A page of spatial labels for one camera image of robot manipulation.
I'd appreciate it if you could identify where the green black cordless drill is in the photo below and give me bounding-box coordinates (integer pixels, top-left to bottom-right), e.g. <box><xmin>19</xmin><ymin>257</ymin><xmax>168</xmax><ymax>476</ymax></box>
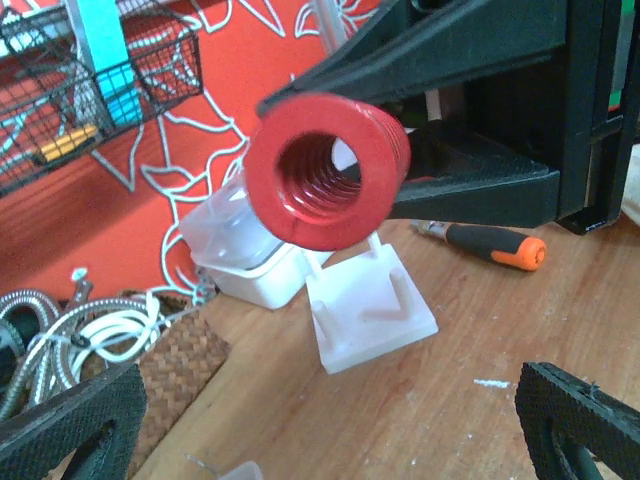
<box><xmin>1</xmin><ymin>306</ymin><xmax>40</xmax><ymax>393</ymax></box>

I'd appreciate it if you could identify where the white clear lidded case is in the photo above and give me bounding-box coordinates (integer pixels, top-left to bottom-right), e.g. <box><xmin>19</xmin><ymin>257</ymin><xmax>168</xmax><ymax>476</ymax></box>
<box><xmin>179</xmin><ymin>175</ymin><xmax>311</xmax><ymax>310</ymax></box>

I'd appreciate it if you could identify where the black wire wall basket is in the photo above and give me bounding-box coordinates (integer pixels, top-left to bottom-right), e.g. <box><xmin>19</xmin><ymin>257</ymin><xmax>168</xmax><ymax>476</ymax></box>
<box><xmin>1</xmin><ymin>1</ymin><xmax>202</xmax><ymax>196</ymax></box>

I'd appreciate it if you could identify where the white peg base plate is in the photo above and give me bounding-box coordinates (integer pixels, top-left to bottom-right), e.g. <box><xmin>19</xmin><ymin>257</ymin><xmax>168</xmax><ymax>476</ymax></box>
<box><xmin>304</xmin><ymin>233</ymin><xmax>439</xmax><ymax>374</ymax></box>

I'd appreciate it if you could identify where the orange black handle screwdriver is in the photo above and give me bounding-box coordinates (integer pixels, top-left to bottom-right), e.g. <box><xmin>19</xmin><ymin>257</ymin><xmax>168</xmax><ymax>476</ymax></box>
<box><xmin>411</xmin><ymin>220</ymin><xmax>547</xmax><ymax>272</ymax></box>

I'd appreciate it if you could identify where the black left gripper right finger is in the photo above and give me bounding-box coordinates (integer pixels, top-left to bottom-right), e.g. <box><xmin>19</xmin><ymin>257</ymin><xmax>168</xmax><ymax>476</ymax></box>
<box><xmin>515</xmin><ymin>362</ymin><xmax>639</xmax><ymax>479</ymax></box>

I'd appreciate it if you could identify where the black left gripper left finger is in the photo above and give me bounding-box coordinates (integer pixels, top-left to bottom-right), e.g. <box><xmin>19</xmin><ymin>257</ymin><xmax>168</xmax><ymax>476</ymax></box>
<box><xmin>1</xmin><ymin>363</ymin><xmax>147</xmax><ymax>479</ymax></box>

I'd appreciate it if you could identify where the clear plastic spring tray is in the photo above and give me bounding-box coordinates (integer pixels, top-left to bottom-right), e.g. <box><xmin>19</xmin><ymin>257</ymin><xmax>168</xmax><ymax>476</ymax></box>
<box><xmin>184</xmin><ymin>452</ymin><xmax>266</xmax><ymax>480</ymax></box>

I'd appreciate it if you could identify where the brown wicker basket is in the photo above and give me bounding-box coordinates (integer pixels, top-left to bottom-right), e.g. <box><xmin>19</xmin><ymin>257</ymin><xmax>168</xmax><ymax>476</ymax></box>
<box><xmin>79</xmin><ymin>289</ymin><xmax>232</xmax><ymax>471</ymax></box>

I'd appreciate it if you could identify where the white coiled cable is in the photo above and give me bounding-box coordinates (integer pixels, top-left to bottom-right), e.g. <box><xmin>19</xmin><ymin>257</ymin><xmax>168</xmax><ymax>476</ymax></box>
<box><xmin>24</xmin><ymin>289</ymin><xmax>166</xmax><ymax>391</ymax></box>

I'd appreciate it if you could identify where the blue white pack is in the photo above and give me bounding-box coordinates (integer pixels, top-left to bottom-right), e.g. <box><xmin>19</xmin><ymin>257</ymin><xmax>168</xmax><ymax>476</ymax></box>
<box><xmin>64</xmin><ymin>0</ymin><xmax>142</xmax><ymax>127</ymax></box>

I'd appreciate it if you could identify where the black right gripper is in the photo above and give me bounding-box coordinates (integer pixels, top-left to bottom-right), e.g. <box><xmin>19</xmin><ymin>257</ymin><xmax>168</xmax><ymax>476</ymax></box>
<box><xmin>256</xmin><ymin>0</ymin><xmax>625</xmax><ymax>235</ymax></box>

